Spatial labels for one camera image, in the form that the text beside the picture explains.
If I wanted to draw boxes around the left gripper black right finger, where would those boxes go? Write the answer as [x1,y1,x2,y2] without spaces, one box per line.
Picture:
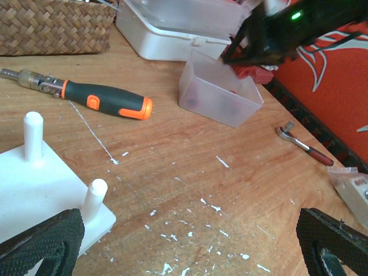
[296,208,367,275]

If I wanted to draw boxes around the bagged small parts packet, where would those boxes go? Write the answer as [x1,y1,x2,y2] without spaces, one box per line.
[327,166,367,229]

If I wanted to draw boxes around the brown woven basket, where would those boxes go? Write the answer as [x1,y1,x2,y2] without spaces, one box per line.
[1,0,118,56]

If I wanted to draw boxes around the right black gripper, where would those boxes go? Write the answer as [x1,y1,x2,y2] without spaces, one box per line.
[221,0,305,66]

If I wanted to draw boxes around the red mat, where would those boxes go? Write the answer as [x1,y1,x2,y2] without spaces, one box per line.
[231,65,274,85]

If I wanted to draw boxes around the small red handled tool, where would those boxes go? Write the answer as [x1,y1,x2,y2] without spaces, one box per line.
[275,121,334,167]

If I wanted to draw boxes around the white peg base plate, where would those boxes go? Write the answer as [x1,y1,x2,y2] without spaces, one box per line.
[1,112,116,254]

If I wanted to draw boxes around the clear tray of red springs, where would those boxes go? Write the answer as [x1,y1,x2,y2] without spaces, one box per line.
[179,49,264,128]

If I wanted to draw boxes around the white plastic case with handle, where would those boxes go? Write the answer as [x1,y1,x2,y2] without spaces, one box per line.
[116,1,249,61]

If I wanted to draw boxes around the orange black handled pliers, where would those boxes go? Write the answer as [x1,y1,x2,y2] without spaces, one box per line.
[1,68,153,120]

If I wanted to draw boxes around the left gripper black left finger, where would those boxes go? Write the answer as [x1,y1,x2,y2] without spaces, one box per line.
[1,208,85,275]

